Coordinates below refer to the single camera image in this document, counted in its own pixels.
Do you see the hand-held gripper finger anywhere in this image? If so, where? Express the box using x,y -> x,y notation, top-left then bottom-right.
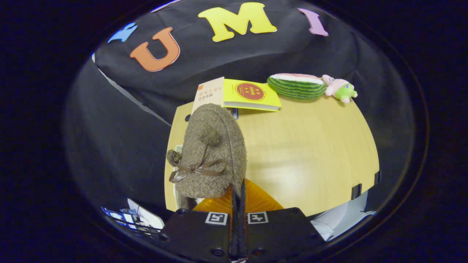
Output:
159,184 -> 239,262
239,178 -> 326,262

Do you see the brown fuzzy slipper shoe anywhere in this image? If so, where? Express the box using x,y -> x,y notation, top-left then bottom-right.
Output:
166,103 -> 248,210

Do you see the yellow book with red label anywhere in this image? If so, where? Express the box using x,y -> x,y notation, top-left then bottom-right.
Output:
222,79 -> 282,112

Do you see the beige book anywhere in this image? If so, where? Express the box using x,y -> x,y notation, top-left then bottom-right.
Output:
191,76 -> 225,114

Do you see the watermelon slice plush toy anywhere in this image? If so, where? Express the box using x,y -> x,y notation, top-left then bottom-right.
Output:
267,73 -> 327,100

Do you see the pink and green plush toy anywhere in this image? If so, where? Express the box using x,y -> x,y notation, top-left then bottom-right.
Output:
322,75 -> 358,104

